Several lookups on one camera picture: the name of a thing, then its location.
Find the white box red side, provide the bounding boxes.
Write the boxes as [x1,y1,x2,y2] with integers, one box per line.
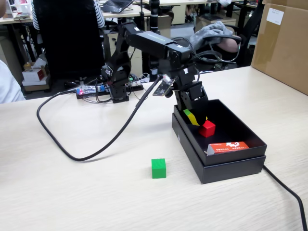
[22,68,48,82]

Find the grey fleece blanket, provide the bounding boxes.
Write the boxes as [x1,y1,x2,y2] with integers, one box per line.
[189,21,234,51]

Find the yellow cube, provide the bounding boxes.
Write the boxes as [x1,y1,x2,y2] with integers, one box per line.
[187,113,208,127]

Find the beige drawer cabinet with lock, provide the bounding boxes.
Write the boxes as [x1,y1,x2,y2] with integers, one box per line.
[104,30,143,73]

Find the green cube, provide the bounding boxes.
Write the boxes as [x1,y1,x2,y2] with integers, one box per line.
[151,158,167,180]

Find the red cube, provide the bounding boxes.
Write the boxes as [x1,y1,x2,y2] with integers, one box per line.
[198,120,216,138]

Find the office chair with grey cloth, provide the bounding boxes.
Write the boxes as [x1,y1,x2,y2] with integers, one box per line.
[192,7,264,73]

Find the orange red carton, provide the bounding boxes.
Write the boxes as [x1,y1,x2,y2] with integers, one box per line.
[204,141,250,156]

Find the standing picture frame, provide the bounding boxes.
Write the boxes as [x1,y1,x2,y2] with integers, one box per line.
[2,0,14,19]

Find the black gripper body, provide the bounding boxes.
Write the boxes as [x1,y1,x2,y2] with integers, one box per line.
[169,65,205,103]

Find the black jointed pole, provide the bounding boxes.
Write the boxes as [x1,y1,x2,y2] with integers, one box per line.
[148,0,161,81]

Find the black cardboard box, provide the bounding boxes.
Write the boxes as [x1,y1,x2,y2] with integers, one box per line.
[171,98,268,185]

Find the large brown cardboard box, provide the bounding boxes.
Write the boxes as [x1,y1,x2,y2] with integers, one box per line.
[250,0,308,96]

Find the light wooden office desk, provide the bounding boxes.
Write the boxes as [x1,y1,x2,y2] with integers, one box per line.
[103,4,152,19]
[0,14,34,25]

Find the bare person limb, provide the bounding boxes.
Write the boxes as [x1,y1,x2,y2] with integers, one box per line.
[220,38,242,53]

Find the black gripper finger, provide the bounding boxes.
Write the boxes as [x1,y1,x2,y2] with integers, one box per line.
[190,92,209,121]

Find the person in white shirt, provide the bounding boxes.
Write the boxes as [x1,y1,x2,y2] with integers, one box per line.
[0,59,26,104]

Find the black mesh office chair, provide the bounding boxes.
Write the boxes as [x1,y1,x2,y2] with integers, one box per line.
[32,0,105,82]

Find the person in striped shirt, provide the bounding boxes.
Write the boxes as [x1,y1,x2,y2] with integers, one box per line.
[31,0,106,32]

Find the black laptop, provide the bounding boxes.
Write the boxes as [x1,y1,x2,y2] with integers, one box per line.
[101,0,134,14]

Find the white paper label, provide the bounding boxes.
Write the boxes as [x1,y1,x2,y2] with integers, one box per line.
[266,7,284,26]

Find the thick black power cable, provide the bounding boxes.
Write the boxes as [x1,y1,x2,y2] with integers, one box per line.
[261,164,308,231]

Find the controller board on black plate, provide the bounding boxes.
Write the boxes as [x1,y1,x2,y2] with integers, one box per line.
[76,79,145,100]

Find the flat white cardboard box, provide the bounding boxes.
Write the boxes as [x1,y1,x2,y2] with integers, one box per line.
[22,79,51,92]

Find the thick black camera cable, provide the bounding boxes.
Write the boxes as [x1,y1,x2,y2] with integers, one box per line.
[36,76,162,162]

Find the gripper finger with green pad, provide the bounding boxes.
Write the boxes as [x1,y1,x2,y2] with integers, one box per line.
[177,92,192,116]

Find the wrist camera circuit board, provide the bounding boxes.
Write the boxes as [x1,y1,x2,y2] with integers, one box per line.
[152,75,176,99]

